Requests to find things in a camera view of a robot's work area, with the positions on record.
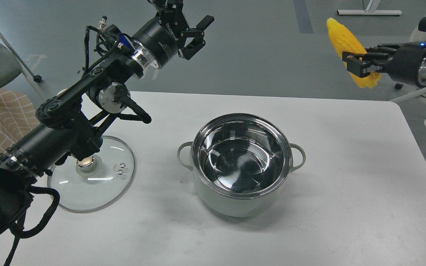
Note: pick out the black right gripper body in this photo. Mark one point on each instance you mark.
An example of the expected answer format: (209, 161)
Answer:
(405, 65)

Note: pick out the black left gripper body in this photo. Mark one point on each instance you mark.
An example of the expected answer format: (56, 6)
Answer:
(160, 35)

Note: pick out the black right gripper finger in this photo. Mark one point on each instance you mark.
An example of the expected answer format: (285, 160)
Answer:
(362, 65)
(390, 49)

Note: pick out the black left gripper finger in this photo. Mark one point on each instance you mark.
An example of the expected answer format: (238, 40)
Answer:
(205, 23)
(190, 44)

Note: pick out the yellow corn cob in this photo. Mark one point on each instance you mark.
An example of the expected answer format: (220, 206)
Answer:
(343, 40)

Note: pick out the glass pot lid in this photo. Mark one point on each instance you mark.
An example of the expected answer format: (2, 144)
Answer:
(97, 181)

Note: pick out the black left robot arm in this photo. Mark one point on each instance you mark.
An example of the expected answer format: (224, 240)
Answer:
(72, 123)

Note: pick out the pale green steel pot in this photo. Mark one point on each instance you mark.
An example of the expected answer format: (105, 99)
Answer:
(240, 162)

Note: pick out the white desk leg base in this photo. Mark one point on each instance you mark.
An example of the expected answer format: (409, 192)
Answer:
(371, 9)

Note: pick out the beige checked cloth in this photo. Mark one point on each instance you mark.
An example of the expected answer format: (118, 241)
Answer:
(17, 117)

